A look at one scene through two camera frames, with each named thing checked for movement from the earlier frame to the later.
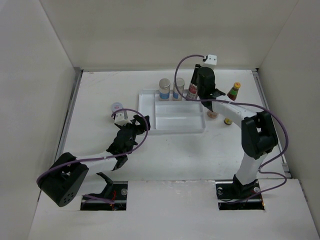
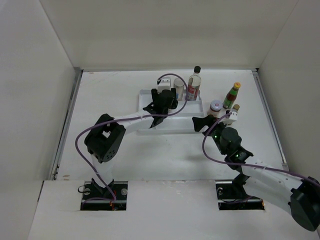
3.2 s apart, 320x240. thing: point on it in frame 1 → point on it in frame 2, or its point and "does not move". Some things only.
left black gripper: (141, 121) → (155, 94)
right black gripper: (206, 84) → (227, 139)
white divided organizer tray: (171, 117) does not move
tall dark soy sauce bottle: (192, 89) does not move
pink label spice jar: (180, 82) does not move
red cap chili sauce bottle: (233, 93) does not move
